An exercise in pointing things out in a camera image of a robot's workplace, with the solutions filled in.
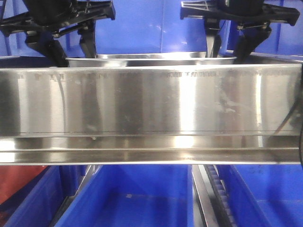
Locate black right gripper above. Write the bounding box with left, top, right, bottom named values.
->
left=180, top=0, right=300, bottom=63

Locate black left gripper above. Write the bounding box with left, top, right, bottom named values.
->
left=0, top=0, right=116, bottom=67

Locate silver metal tray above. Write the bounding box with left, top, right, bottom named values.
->
left=66, top=52, right=236, bottom=67

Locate large blue bin left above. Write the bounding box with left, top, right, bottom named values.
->
left=0, top=0, right=237, bottom=57

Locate red package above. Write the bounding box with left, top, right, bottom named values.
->
left=0, top=166, right=47, bottom=204

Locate blue bin lower right front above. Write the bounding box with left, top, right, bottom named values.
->
left=217, top=165, right=303, bottom=227

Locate blue bin lower centre front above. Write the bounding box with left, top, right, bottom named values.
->
left=57, top=165, right=194, bottom=227

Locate lower roller track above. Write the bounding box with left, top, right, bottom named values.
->
left=204, top=165, right=237, bottom=227

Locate blue bin lower left front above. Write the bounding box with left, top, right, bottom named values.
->
left=0, top=165, right=71, bottom=227

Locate steel shelf front rail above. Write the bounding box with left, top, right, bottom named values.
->
left=0, top=63, right=303, bottom=165

